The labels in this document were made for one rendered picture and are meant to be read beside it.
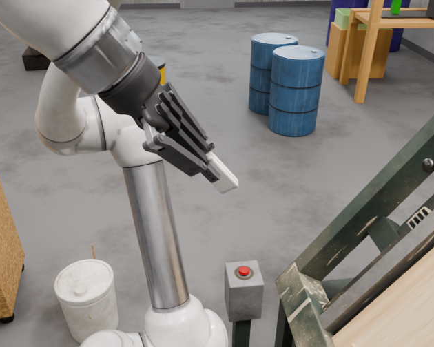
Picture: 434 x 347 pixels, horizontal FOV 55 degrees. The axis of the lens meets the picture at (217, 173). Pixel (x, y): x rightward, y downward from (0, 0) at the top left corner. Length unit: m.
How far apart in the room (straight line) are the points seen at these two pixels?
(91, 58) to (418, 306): 1.03
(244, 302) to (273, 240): 1.57
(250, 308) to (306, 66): 3.00
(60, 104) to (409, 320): 0.99
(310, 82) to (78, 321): 3.00
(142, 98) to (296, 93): 3.78
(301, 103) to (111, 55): 3.87
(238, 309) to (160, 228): 0.60
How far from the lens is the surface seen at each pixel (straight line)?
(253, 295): 1.49
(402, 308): 1.27
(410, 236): 1.29
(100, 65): 0.47
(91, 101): 0.98
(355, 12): 5.74
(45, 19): 0.45
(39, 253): 3.16
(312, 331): 1.42
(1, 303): 2.62
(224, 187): 0.61
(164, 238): 1.03
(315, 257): 1.52
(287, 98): 4.27
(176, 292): 1.08
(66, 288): 2.33
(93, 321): 2.38
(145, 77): 0.49
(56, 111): 0.80
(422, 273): 1.26
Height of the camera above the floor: 1.99
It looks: 32 degrees down
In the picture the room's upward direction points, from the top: straight up
